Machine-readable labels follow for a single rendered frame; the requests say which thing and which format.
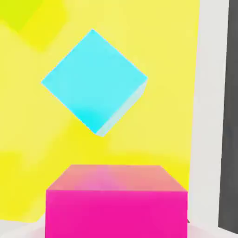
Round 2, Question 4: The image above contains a small magenta cube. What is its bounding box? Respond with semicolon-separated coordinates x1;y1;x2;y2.
44;164;189;238

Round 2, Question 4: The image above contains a small cyan cube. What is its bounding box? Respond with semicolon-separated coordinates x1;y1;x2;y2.
40;28;149;138

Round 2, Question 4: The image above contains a small yellow-green cube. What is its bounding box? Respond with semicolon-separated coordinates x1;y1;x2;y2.
0;0;45;33

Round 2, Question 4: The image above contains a large yellow box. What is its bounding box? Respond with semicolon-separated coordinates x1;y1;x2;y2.
0;0;201;224

